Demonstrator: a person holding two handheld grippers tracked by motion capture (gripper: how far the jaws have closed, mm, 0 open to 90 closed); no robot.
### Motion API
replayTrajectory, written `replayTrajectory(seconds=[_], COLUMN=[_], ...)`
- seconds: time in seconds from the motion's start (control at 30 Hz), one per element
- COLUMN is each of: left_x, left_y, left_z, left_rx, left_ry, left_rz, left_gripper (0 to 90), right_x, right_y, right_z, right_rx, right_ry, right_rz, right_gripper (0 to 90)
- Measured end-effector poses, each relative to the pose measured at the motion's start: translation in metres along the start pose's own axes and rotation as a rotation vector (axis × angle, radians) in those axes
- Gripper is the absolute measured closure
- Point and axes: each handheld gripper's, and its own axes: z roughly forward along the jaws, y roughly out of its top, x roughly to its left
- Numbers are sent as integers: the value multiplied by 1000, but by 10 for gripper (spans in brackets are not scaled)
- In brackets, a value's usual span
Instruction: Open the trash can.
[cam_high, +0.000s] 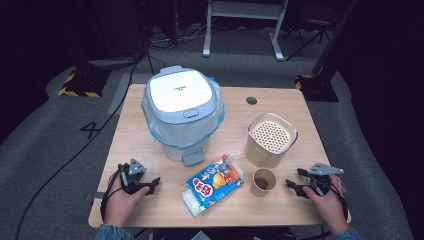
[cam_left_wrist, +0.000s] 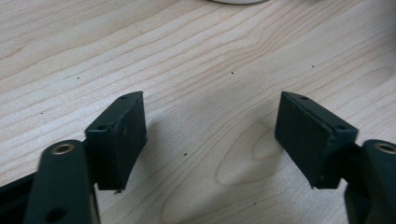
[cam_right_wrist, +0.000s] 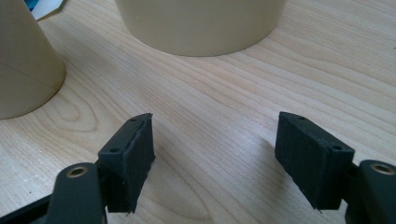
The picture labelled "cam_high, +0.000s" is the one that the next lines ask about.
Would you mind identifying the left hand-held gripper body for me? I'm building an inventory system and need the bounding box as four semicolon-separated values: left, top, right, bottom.
118;158;148;196

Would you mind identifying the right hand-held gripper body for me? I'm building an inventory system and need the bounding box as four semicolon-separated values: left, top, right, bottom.
299;162;345;198

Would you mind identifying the person's left hand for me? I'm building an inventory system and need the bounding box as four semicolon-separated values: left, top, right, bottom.
104;176;151;229

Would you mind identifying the person's right hand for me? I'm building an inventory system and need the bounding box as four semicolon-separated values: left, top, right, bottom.
302;175;351;235

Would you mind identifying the brown paper cup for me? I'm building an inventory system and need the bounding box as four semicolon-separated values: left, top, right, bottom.
250;167;278;198

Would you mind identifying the beige container with perforated strainer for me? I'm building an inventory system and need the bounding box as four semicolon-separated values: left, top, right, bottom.
244;112;299;169

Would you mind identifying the blue snack packet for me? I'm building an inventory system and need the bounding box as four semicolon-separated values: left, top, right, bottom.
181;153;245;218

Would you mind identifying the blue plastic trash bag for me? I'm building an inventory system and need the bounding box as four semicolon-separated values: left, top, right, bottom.
140;76;226;149

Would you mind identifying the black stand with striped base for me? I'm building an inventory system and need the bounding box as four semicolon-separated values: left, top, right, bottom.
294;0;358;103
57;59;112;99

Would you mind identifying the black chair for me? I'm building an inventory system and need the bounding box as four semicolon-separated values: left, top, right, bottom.
285;9;338;62

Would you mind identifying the right hand-held gripper cable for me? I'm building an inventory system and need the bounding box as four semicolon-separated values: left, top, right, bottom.
308;174;350;221

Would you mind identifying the hand-held gripper cable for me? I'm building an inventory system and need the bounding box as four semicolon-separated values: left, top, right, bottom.
99;164;125;223
308;174;350;221

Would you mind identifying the left hand-held gripper cable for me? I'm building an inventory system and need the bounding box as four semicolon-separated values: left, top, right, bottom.
99;164;125;223

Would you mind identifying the long black floor cable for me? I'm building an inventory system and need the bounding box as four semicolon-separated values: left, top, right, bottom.
13;49;156;240

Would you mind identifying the tangle of floor cables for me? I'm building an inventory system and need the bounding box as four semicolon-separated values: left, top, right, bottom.
149;21;216;52

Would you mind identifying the white desk frame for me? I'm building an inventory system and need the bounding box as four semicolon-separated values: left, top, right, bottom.
202;0;290;62

